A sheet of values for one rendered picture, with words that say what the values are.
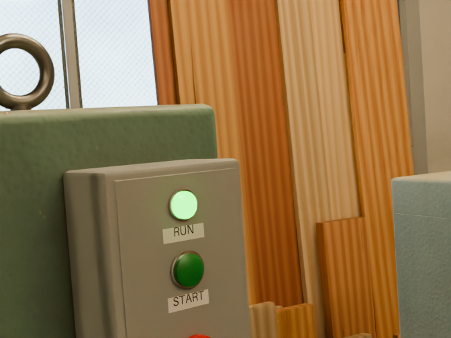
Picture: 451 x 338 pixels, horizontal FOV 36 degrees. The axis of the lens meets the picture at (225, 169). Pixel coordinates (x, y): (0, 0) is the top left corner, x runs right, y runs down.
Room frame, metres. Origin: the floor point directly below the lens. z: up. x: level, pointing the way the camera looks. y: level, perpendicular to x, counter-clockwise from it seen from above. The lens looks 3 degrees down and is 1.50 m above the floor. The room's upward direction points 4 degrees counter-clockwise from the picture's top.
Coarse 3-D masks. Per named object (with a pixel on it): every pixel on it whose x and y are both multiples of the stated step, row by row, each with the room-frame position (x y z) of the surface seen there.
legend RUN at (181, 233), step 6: (174, 228) 0.42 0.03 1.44; (180, 228) 0.42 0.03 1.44; (186, 228) 0.42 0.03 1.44; (192, 228) 0.43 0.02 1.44; (198, 228) 0.43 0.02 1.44; (168, 234) 0.42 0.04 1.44; (174, 234) 0.42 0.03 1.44; (180, 234) 0.42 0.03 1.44; (186, 234) 0.42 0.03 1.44; (192, 234) 0.43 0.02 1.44; (198, 234) 0.43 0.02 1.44; (168, 240) 0.42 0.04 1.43; (174, 240) 0.42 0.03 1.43; (180, 240) 0.42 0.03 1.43
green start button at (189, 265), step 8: (176, 256) 0.42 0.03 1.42; (184, 256) 0.42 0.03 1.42; (192, 256) 0.42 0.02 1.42; (200, 256) 0.43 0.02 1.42; (176, 264) 0.41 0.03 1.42; (184, 264) 0.41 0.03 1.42; (192, 264) 0.42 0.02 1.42; (200, 264) 0.42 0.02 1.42; (176, 272) 0.41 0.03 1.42; (184, 272) 0.41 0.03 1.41; (192, 272) 0.42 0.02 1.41; (200, 272) 0.42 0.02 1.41; (176, 280) 0.41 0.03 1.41; (184, 280) 0.41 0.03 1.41; (192, 280) 0.42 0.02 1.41; (200, 280) 0.43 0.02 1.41; (184, 288) 0.42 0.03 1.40
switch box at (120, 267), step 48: (96, 192) 0.40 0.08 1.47; (144, 192) 0.41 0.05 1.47; (240, 192) 0.45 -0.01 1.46; (96, 240) 0.41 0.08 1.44; (144, 240) 0.41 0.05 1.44; (192, 240) 0.43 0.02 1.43; (240, 240) 0.45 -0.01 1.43; (96, 288) 0.41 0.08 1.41; (144, 288) 0.40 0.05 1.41; (192, 288) 0.42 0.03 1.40; (240, 288) 0.45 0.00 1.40; (96, 336) 0.41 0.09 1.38; (144, 336) 0.40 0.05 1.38; (240, 336) 0.45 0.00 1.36
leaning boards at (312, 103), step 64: (192, 0) 1.92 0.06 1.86; (256, 0) 2.05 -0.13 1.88; (320, 0) 2.17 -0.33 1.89; (384, 0) 2.25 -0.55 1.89; (192, 64) 1.90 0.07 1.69; (256, 64) 2.03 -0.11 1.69; (320, 64) 2.15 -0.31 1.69; (384, 64) 2.23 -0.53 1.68; (256, 128) 2.01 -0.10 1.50; (320, 128) 2.09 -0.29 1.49; (384, 128) 2.21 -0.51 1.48; (256, 192) 1.99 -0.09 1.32; (320, 192) 2.07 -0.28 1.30; (384, 192) 2.18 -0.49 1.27; (256, 256) 1.98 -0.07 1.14; (320, 256) 2.00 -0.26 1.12; (384, 256) 2.16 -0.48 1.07; (256, 320) 1.78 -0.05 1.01; (320, 320) 2.03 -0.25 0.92; (384, 320) 2.14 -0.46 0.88
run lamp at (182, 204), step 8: (176, 192) 0.42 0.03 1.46; (184, 192) 0.42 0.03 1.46; (192, 192) 0.42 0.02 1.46; (168, 200) 0.42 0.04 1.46; (176, 200) 0.41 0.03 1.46; (184, 200) 0.42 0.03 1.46; (192, 200) 0.42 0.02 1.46; (168, 208) 0.42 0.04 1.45; (176, 208) 0.41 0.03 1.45; (184, 208) 0.42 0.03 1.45; (192, 208) 0.42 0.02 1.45; (176, 216) 0.42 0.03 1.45; (184, 216) 0.42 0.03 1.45; (192, 216) 0.42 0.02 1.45
